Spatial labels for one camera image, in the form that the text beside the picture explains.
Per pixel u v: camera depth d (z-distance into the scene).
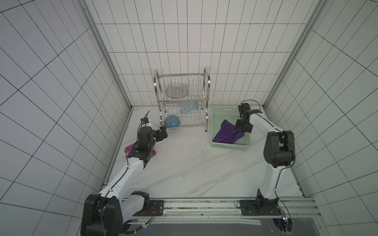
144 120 0.70
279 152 0.53
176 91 0.92
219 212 0.73
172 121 1.03
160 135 0.74
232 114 1.13
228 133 1.01
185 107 1.09
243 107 0.80
